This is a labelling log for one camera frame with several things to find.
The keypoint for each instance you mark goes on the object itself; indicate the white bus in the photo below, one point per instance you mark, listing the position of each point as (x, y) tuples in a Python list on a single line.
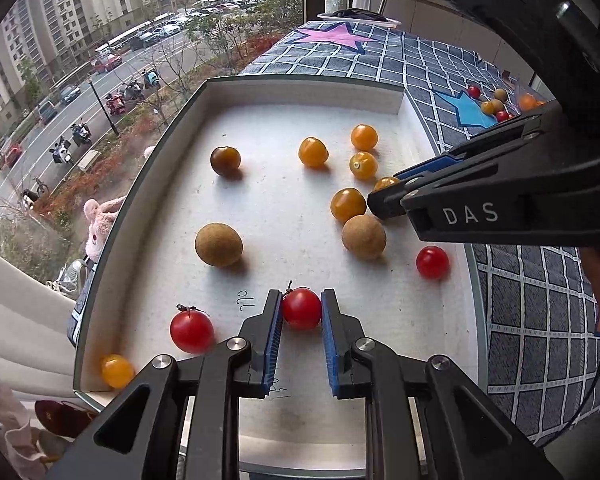
[(125, 37)]

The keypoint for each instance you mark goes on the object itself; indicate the brown longan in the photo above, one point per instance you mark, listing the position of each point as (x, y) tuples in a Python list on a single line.
[(500, 94), (218, 244), (364, 236)]

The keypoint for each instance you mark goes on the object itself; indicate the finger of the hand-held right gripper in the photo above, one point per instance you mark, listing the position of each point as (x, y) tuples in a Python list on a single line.
[(505, 185), (430, 165)]

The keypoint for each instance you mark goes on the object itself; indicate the grey sneaker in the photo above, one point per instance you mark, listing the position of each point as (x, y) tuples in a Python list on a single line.
[(67, 275)]

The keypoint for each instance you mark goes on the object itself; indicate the plaid blanket with stars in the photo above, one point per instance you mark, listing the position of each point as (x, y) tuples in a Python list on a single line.
[(530, 320)]

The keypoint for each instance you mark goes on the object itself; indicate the red cherry tomato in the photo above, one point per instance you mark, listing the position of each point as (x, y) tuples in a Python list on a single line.
[(474, 91), (301, 308), (192, 331), (432, 262), (503, 115)]

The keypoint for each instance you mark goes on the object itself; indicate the pale pink cloth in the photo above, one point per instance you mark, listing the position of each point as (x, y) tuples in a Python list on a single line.
[(10, 435)]

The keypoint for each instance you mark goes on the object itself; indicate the dark brown cherry tomato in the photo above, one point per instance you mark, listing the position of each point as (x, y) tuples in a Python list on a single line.
[(225, 161)]

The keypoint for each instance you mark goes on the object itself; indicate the white shallow box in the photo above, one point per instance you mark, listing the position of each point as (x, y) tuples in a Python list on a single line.
[(280, 220)]

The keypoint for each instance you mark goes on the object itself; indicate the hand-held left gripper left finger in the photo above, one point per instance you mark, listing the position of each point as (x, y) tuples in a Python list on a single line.
[(272, 340)]

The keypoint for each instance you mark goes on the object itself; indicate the red car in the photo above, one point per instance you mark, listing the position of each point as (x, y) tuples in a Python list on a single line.
[(107, 62)]

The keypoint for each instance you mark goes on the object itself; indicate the white plastic basin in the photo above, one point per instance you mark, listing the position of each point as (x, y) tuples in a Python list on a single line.
[(325, 16)]

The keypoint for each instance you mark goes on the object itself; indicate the dark red object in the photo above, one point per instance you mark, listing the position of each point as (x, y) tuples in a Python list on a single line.
[(62, 417)]

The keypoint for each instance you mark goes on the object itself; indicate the dark cloth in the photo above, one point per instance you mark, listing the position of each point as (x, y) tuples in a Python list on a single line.
[(350, 12)]

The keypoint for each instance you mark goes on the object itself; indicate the red scooter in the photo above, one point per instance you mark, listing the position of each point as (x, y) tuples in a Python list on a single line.
[(114, 103)]

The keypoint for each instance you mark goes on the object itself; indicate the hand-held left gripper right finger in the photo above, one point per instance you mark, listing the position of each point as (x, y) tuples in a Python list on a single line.
[(332, 345)]

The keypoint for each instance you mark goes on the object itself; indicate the white curtain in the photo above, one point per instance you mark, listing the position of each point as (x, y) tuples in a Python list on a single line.
[(15, 320)]

